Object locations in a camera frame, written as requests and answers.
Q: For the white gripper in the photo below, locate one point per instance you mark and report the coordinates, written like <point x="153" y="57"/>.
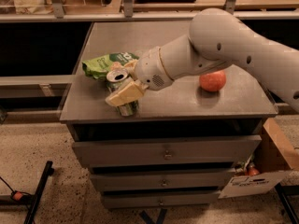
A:
<point x="150" y="68"/>

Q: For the green soda can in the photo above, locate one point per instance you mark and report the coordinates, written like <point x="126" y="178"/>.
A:
<point x="115" y="78"/>

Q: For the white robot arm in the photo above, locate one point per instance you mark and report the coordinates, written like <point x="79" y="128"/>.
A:
<point x="216" y="40"/>

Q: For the green chip bag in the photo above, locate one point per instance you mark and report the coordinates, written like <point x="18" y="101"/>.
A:
<point x="98" y="67"/>

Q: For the orange fruit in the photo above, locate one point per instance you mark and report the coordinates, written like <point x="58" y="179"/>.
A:
<point x="213" y="81"/>

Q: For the grey drawer cabinet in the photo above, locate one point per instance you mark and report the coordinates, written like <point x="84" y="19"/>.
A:
<point x="179" y="148"/>

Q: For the black stand leg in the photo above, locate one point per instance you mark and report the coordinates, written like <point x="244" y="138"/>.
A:
<point x="47" y="172"/>

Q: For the cardboard box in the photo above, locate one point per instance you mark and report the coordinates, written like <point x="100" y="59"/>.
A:
<point x="275" y="158"/>

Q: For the metal shelf rail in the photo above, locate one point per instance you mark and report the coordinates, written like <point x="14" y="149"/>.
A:
<point x="145" y="16"/>

